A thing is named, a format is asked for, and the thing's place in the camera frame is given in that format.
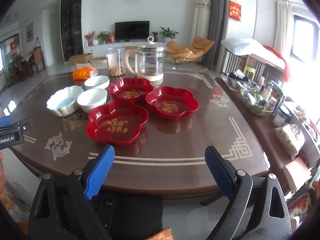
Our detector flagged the dark framed window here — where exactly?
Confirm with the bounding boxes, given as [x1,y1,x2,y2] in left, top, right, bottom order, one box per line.
[291,14,320,64]

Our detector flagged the black television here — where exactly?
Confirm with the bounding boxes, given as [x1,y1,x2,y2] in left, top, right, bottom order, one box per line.
[115,21,150,41]

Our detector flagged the framed wall picture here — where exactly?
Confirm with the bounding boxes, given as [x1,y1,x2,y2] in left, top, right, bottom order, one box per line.
[26,22,34,43]

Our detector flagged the tray of black items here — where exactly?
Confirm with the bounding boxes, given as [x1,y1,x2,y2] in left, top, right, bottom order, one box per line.
[226,70,248,91]

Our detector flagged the red flowers in vase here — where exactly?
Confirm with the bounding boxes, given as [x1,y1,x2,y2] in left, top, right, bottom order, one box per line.
[84,31,96,47]

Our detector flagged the dark display cabinet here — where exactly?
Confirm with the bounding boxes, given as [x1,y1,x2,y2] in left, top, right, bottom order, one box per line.
[60,0,84,62]

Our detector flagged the glass electric kettle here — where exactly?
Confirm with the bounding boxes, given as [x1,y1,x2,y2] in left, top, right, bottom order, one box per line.
[124,36,167,82]

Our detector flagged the green potted plant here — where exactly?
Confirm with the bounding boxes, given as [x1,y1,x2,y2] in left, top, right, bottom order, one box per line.
[97,31,112,44]

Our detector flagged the white bowl with black rim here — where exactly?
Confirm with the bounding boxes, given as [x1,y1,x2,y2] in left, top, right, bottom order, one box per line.
[84,75,110,90]

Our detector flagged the red flower-shaped plate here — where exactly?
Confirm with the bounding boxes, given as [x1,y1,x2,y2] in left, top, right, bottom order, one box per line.
[108,78,154,102]
[145,86,199,119]
[86,99,149,146]

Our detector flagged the group of cosmetic bottles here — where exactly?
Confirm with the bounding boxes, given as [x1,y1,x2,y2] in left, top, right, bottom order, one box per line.
[247,76,287,108]

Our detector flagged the red wall hanging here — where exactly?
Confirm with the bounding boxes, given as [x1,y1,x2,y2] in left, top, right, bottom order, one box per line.
[229,0,242,22]

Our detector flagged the white bowl with blue flowers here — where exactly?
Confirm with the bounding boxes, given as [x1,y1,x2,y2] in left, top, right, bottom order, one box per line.
[77,88,108,113]

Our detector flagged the wooden crib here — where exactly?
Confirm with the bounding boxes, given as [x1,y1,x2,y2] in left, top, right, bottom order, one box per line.
[220,47,285,81]

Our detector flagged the large leafy potted plant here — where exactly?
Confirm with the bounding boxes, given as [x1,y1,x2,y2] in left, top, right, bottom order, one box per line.
[160,27,179,43]

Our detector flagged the white curtain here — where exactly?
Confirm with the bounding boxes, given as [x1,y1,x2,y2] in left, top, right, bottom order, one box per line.
[274,0,296,58]

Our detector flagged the colourful rug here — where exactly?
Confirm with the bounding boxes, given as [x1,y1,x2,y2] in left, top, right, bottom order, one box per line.
[0,180,33,232]

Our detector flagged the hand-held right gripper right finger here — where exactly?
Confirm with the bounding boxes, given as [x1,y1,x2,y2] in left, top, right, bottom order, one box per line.
[204,145,292,240]

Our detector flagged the grey curtain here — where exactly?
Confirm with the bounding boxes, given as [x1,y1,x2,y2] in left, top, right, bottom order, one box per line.
[202,0,231,71]

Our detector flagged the person's left hand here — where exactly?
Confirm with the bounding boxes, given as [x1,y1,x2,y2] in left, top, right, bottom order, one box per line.
[0,152,7,198]

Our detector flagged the covered standing air conditioner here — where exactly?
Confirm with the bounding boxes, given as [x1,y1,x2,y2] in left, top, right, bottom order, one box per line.
[194,0,212,55]

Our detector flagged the colourful patterned blanket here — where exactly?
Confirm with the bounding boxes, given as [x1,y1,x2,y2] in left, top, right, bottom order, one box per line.
[287,166,320,232]

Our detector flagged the open cardboard box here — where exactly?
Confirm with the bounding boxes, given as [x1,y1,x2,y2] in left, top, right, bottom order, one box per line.
[69,53,93,66]

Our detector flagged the scalloped bowl with lemon print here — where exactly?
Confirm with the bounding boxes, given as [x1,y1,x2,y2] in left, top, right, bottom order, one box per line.
[46,85,84,117]

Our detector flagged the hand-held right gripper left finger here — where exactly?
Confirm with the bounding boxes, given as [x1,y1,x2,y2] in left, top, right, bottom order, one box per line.
[27,144,115,240]

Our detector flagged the flat cardboard carton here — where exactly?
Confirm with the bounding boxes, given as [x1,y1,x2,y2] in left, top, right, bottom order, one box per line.
[90,57,109,67]

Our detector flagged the brown book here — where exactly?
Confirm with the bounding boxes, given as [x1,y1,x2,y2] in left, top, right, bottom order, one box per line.
[282,157,312,193]

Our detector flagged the orange tissue pack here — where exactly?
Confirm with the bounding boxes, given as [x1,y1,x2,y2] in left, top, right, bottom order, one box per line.
[72,66,98,81]

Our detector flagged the glass basket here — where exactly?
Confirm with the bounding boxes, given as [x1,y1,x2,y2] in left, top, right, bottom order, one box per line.
[240,85,274,117]

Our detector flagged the white pillow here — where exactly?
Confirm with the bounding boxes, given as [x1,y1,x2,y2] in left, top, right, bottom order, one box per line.
[221,38,285,68]

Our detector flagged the orange lounge chair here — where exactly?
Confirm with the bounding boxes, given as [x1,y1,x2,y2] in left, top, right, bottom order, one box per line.
[165,35,215,64]

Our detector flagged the silver tin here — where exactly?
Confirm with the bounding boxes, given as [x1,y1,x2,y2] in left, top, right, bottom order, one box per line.
[272,105,292,128]

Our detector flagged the patterned bag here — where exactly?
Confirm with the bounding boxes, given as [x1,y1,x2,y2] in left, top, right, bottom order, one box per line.
[274,124,306,159]

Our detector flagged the red cloth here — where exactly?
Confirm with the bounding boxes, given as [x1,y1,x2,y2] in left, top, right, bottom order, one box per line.
[262,45,290,83]

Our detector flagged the clear snack jar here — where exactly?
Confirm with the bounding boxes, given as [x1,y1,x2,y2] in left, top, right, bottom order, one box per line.
[105,47,126,77]

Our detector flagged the white television cabinet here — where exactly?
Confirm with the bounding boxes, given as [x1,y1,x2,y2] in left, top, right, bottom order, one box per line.
[84,41,175,55]

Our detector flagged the brown side table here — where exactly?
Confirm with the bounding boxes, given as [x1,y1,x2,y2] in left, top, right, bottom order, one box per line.
[214,77,300,179]

